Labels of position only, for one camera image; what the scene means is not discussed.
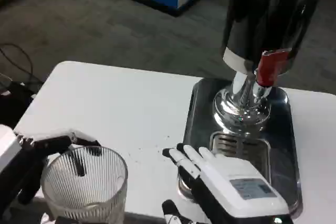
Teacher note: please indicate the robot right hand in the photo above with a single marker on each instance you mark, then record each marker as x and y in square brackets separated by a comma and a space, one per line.
[236, 179]

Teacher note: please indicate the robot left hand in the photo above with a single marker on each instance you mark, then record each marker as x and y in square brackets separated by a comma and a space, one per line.
[50, 142]

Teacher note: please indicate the clear ribbed glass cup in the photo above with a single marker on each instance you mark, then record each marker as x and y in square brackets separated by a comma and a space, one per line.
[84, 182]

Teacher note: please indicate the slotted steel drip grid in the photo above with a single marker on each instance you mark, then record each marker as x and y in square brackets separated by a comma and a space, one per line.
[249, 145]

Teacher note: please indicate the black bag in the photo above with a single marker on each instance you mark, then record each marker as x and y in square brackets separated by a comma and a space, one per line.
[13, 103]

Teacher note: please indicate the steel drip tray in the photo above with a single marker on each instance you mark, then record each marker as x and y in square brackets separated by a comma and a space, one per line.
[199, 108]

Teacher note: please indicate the black and chrome drink dispenser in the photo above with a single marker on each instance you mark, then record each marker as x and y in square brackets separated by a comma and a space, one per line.
[265, 19]

